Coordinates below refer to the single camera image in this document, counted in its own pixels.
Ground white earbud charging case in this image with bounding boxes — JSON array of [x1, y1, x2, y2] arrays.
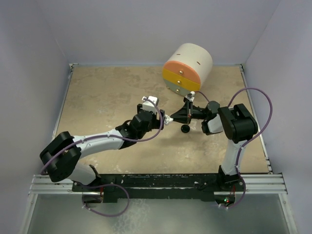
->
[[163, 115, 174, 126]]

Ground black earbud charging case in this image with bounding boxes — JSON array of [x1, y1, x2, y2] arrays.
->
[[180, 124, 191, 133]]

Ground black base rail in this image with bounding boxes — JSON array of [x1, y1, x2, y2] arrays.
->
[[72, 173, 244, 203]]

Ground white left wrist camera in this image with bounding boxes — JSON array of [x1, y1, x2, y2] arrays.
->
[[142, 96, 159, 113]]

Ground round white drawer cabinet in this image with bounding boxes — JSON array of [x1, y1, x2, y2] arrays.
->
[[162, 43, 213, 96]]

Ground purple cable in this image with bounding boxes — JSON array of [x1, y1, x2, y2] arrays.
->
[[195, 87, 273, 210], [40, 97, 165, 217]]

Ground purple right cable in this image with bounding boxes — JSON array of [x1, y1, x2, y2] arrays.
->
[[195, 87, 273, 210]]

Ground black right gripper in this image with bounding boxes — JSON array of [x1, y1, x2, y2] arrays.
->
[[170, 100, 208, 125]]

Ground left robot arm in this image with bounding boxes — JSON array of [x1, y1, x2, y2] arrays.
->
[[39, 104, 165, 191]]

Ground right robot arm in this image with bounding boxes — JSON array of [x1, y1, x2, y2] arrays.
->
[[169, 98, 258, 191]]

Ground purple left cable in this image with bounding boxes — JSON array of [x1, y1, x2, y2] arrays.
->
[[40, 97, 165, 217]]

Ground aluminium frame rail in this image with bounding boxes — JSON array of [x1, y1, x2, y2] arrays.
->
[[30, 174, 287, 197]]

